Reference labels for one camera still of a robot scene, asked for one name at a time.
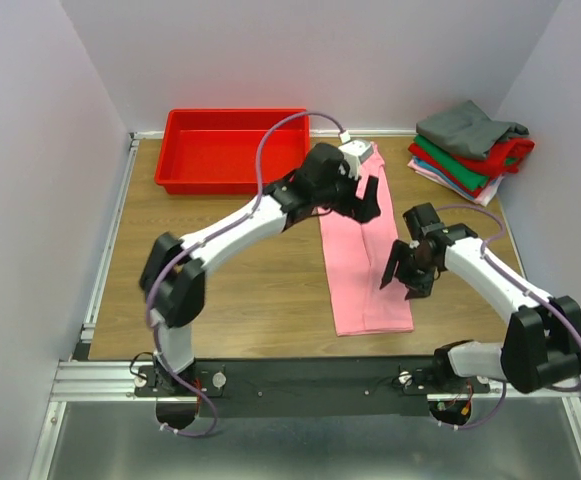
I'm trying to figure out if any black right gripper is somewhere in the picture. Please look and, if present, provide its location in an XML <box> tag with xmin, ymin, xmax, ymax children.
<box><xmin>379</xmin><ymin>238</ymin><xmax>438</xmax><ymax>300</ymax></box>

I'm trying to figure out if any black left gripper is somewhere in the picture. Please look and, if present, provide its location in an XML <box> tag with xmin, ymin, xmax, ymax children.
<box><xmin>312</xmin><ymin>164</ymin><xmax>378</xmax><ymax>223</ymax></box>

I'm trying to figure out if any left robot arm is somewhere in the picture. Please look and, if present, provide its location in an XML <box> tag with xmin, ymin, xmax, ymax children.
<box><xmin>139</xmin><ymin>140</ymin><xmax>380</xmax><ymax>395</ymax></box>

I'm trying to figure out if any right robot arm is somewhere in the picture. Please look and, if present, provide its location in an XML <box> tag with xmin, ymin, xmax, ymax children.
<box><xmin>381</xmin><ymin>237</ymin><xmax>581</xmax><ymax>394</ymax></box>

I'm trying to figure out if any light pink folded t shirt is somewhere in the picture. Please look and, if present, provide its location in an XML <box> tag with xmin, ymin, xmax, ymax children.
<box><xmin>407</xmin><ymin>157</ymin><xmax>499</xmax><ymax>206</ymax></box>

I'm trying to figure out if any blue folded t shirt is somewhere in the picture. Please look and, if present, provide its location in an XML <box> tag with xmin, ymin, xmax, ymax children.
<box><xmin>412</xmin><ymin>156</ymin><xmax>472</xmax><ymax>195</ymax></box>

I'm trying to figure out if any white folded t shirt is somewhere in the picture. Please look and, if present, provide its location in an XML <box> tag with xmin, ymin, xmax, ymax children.
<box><xmin>473</xmin><ymin>176</ymin><xmax>504</xmax><ymax>207</ymax></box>

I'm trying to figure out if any green folded t shirt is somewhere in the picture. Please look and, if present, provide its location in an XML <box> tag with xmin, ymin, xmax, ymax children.
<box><xmin>408</xmin><ymin>135</ymin><xmax>522</xmax><ymax>193</ymax></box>

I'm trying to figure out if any grey folded t shirt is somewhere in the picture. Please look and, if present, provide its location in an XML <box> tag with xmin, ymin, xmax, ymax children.
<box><xmin>415</xmin><ymin>100</ymin><xmax>529</xmax><ymax>160</ymax></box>

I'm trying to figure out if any red folded t shirt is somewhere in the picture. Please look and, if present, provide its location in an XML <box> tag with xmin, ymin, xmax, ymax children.
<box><xmin>408</xmin><ymin>135</ymin><xmax>535</xmax><ymax>198</ymax></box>

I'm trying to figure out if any red plastic tray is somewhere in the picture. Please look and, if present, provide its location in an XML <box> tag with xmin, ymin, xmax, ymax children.
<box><xmin>154</xmin><ymin>108</ymin><xmax>301</xmax><ymax>195</ymax></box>

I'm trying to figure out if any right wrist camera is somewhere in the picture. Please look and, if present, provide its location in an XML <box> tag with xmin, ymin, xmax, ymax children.
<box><xmin>403</xmin><ymin>203</ymin><xmax>445</xmax><ymax>241</ymax></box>

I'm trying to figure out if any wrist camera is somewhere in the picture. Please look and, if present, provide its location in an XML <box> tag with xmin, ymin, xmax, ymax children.
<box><xmin>403</xmin><ymin>203</ymin><xmax>445</xmax><ymax>241</ymax></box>
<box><xmin>338</xmin><ymin>131</ymin><xmax>374</xmax><ymax>180</ymax></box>

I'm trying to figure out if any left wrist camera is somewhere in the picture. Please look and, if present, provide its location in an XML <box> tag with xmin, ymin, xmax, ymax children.
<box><xmin>338</xmin><ymin>131</ymin><xmax>374</xmax><ymax>180</ymax></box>

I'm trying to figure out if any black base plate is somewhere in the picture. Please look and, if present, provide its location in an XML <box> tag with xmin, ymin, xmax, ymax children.
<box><xmin>135</xmin><ymin>356</ymin><xmax>489</xmax><ymax>428</ymax></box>

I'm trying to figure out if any aluminium frame rail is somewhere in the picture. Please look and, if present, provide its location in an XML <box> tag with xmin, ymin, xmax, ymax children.
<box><xmin>50</xmin><ymin>361</ymin><xmax>581</xmax><ymax>402</ymax></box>

